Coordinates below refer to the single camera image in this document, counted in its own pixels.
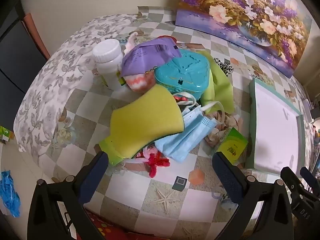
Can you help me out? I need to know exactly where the red tape roll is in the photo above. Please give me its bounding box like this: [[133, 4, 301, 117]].
[[157, 35, 177, 43]]

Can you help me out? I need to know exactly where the purple packet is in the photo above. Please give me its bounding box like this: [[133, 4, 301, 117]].
[[121, 38, 182, 78]]

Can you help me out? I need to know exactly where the floral painting canvas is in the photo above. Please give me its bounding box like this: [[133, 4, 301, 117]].
[[175, 0, 313, 78]]

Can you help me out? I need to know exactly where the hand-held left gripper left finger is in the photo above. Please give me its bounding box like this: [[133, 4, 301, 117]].
[[27, 151, 110, 240]]

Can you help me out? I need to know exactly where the blue face mask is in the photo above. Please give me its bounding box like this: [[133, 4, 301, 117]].
[[154, 105, 218, 163]]

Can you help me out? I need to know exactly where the white tray green rim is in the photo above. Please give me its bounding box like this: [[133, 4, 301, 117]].
[[245, 78, 306, 173]]

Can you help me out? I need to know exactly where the yellow sponge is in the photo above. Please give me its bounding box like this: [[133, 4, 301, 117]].
[[110, 84, 185, 145]]

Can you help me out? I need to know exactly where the lime green cloth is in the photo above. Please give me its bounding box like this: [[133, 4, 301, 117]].
[[200, 51, 235, 114]]

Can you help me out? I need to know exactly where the blue glove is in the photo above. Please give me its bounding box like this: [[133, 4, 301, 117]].
[[0, 170, 21, 217]]

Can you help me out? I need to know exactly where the dark cabinet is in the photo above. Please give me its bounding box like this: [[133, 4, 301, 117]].
[[0, 0, 50, 100]]

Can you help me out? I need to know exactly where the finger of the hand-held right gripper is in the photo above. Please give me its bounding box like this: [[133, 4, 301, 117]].
[[280, 166, 304, 205], [300, 167, 320, 193]]

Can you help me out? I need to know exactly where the pink white fuzzy sock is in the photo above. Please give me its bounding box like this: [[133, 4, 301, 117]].
[[124, 31, 155, 92]]

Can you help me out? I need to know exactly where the brown wooden board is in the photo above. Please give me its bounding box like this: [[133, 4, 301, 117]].
[[22, 13, 50, 60]]

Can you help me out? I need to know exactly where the grey floral blanket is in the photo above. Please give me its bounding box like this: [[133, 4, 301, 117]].
[[13, 14, 140, 167]]

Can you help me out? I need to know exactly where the white plastic bottle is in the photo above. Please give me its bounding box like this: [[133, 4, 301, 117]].
[[92, 39, 124, 90]]

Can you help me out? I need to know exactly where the teal plastic box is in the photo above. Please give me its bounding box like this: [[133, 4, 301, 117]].
[[154, 49, 213, 100]]

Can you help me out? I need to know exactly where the checkered printed tablecloth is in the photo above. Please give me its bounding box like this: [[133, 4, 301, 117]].
[[51, 6, 312, 238]]

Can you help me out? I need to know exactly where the green carton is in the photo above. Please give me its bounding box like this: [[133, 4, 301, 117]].
[[0, 126, 15, 142]]

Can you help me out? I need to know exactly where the beige floral cloth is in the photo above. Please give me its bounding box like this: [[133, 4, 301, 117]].
[[204, 110, 244, 150]]

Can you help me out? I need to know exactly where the cluttered shelf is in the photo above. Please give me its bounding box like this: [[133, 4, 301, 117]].
[[304, 97, 320, 170]]

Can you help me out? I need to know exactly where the red pipe cleaner toy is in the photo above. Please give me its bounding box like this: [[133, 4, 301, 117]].
[[136, 147, 170, 178]]

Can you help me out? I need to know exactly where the black white spotted cloth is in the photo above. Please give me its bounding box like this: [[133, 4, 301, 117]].
[[213, 57, 233, 77]]

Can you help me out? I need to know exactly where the red patterned mat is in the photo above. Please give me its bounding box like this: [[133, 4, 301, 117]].
[[82, 210, 205, 240]]

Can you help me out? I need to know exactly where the small green box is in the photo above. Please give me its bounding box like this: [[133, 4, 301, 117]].
[[216, 127, 248, 165]]

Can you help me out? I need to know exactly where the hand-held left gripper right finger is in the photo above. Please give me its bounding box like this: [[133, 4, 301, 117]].
[[212, 151, 294, 240]]

